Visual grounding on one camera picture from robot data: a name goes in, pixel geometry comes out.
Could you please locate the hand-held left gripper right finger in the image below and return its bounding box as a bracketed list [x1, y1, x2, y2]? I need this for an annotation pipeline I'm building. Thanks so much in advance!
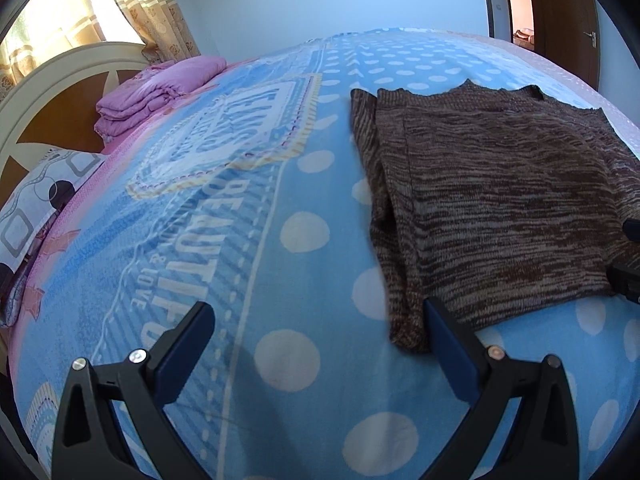
[423, 296, 582, 480]

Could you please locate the brown knitted sun-pattern sweater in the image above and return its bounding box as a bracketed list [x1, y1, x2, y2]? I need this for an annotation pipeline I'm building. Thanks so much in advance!
[349, 79, 640, 353]

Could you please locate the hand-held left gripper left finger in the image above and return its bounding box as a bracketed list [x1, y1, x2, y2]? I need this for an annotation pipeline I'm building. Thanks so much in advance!
[52, 301, 217, 480]

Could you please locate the folded pink quilt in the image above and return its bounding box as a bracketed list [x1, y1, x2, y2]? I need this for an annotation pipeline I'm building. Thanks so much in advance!
[95, 56, 228, 148]

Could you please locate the blue pink polka-dot bed sheet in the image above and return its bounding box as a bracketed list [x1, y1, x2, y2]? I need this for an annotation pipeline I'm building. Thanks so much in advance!
[10, 27, 640, 480]

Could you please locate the grey white patterned pillow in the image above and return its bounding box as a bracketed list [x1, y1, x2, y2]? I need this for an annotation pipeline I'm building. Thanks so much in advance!
[0, 147, 108, 328]

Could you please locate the narrow yellow patterned curtain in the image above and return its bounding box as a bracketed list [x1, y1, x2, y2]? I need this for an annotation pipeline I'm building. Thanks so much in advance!
[95, 0, 201, 67]

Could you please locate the cream and wood headboard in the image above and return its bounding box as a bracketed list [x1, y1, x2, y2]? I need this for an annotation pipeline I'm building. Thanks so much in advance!
[0, 41, 153, 196]

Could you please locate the brown wooden door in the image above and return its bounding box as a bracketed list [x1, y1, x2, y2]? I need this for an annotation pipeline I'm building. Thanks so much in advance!
[522, 0, 601, 88]

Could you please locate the wide yellow patterned curtain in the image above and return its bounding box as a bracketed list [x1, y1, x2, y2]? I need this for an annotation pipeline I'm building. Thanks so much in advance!
[0, 0, 106, 101]

